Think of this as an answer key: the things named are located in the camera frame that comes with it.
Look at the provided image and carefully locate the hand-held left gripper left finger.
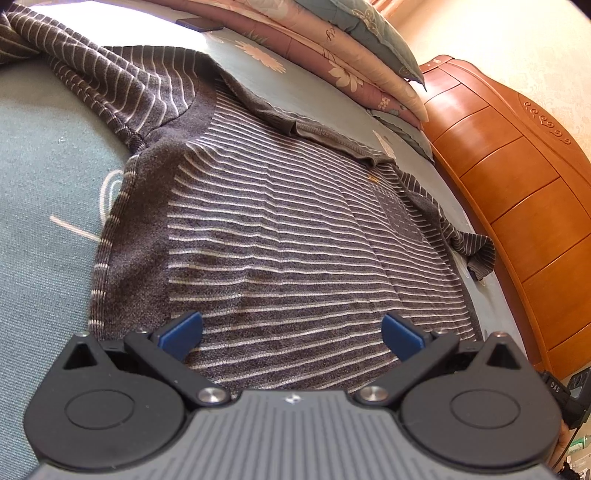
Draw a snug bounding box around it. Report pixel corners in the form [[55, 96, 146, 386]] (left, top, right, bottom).
[[62, 310, 229, 409]]

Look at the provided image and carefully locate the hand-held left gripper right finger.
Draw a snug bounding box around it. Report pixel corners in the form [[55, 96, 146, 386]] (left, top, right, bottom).
[[355, 312, 532, 407]]

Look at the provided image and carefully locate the grey striped sweater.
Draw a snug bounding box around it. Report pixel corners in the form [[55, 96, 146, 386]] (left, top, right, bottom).
[[0, 4, 496, 393]]

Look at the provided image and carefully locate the flat grey-green pillow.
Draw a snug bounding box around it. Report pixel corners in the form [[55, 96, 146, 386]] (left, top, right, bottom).
[[369, 110, 435, 162]]

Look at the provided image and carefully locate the teal floral bed sheet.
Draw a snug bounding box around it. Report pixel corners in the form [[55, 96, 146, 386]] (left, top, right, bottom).
[[0, 28, 490, 480]]

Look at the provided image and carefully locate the beige floral quilt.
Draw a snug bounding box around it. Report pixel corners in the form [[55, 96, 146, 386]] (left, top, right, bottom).
[[272, 0, 430, 123]]

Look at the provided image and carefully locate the teal pillow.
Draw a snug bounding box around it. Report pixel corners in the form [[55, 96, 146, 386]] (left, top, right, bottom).
[[295, 0, 426, 88]]

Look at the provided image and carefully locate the black phone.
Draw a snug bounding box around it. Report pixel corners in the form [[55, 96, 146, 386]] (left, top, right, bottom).
[[175, 17, 225, 32]]

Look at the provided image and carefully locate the pink floral quilt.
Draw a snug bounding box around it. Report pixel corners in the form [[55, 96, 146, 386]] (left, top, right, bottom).
[[161, 0, 423, 132]]

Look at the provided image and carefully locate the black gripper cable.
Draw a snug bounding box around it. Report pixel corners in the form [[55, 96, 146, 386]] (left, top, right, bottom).
[[553, 425, 578, 474]]

